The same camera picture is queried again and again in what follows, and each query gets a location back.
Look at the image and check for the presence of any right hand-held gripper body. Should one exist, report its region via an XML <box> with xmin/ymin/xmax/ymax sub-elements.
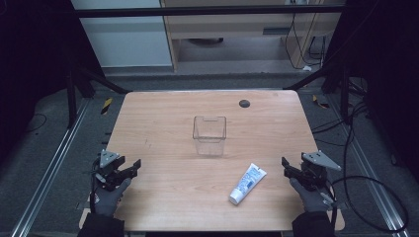
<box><xmin>295</xmin><ymin>150</ymin><xmax>343</xmax><ymax>193</ymax></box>

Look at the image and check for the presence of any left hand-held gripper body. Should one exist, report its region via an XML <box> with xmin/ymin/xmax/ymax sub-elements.
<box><xmin>93</xmin><ymin>149</ymin><xmax>123</xmax><ymax>193</ymax></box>

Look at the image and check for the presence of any person's right hand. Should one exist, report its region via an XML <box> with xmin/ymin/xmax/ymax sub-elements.
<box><xmin>289</xmin><ymin>177</ymin><xmax>334</xmax><ymax>214</ymax></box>

